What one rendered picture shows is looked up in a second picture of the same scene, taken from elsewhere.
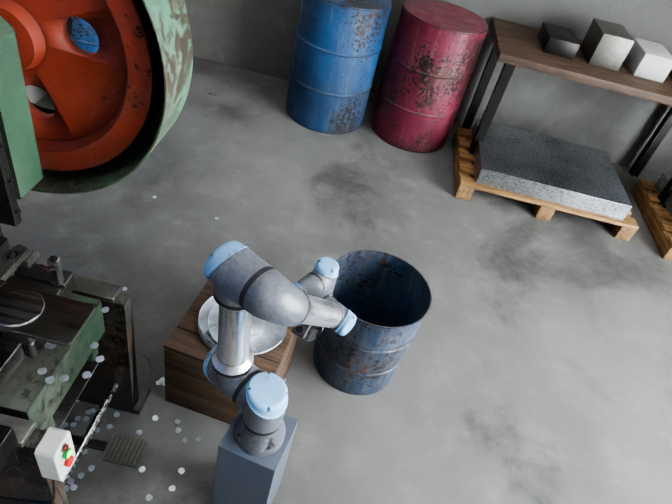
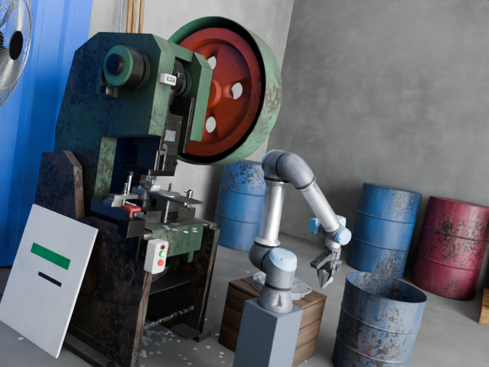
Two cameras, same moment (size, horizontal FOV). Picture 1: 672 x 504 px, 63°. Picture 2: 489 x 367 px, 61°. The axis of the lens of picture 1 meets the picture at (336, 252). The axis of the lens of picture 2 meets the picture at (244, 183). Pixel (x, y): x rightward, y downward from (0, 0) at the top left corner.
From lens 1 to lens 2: 126 cm
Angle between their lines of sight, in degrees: 45
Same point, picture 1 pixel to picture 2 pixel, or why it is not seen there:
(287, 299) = (300, 162)
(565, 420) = not seen: outside the picture
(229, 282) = (272, 158)
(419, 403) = not seen: outside the picture
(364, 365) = (369, 344)
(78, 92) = (227, 116)
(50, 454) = (155, 242)
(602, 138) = not seen: outside the picture
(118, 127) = (239, 127)
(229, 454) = (250, 308)
